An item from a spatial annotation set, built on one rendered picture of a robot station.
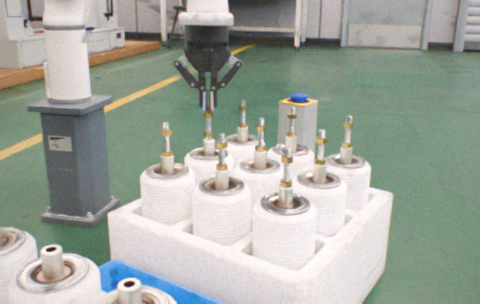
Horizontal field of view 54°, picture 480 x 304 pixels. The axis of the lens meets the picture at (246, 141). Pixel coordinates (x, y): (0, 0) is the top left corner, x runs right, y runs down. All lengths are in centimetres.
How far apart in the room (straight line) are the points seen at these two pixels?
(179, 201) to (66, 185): 47
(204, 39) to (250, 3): 523
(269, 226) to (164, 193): 21
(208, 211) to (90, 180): 53
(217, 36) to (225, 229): 34
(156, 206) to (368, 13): 526
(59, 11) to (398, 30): 507
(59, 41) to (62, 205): 40
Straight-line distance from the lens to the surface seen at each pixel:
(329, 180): 81
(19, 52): 344
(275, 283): 68
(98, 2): 458
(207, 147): 91
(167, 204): 81
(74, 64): 117
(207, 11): 84
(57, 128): 119
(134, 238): 84
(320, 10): 595
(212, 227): 75
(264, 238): 70
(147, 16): 650
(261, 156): 84
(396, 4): 594
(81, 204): 123
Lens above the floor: 55
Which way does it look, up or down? 17 degrees down
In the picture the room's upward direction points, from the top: 1 degrees clockwise
